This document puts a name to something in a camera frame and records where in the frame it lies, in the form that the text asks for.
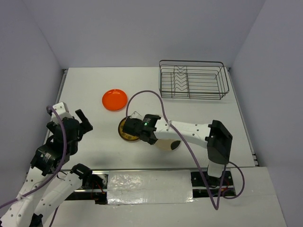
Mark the yellow patterned dark plate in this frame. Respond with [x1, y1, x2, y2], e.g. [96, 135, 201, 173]
[118, 117, 139, 142]

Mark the cream plate with black spot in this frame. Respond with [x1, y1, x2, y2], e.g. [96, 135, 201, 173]
[154, 139, 181, 151]

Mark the orange plate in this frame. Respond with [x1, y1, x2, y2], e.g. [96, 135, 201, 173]
[102, 89, 128, 111]

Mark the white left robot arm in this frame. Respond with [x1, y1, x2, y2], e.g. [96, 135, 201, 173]
[0, 106, 93, 227]

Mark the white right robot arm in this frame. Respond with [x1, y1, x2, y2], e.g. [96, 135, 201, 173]
[122, 114, 233, 185]

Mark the silver tape covered panel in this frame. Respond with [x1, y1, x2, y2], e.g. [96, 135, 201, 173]
[107, 170, 194, 205]

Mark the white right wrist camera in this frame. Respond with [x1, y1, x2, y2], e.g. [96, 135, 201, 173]
[128, 111, 143, 120]

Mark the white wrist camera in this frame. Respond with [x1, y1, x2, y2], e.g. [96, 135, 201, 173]
[128, 111, 143, 120]
[52, 102, 72, 119]

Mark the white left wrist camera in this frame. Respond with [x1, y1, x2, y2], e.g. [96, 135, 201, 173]
[52, 102, 72, 119]

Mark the grey wire dish rack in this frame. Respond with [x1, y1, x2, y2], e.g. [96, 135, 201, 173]
[159, 60, 230, 100]

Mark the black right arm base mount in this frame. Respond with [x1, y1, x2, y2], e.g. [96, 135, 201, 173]
[191, 171, 233, 188]

